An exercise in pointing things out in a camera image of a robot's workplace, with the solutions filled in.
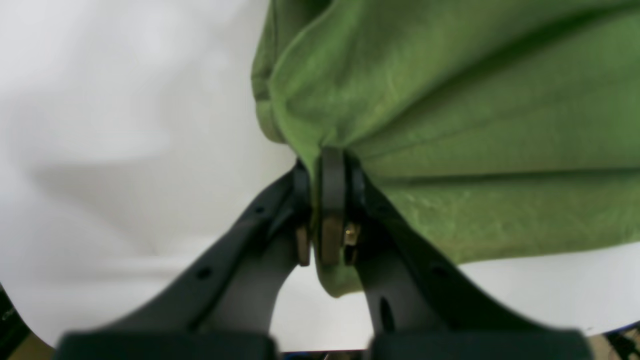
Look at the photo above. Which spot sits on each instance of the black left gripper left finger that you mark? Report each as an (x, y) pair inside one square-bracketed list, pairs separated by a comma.
[(221, 306)]

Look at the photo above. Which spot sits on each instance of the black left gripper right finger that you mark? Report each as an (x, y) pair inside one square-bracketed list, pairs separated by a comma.
[(422, 307)]

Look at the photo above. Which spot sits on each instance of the green T-shirt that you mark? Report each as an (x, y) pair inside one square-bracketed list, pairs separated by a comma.
[(497, 128)]

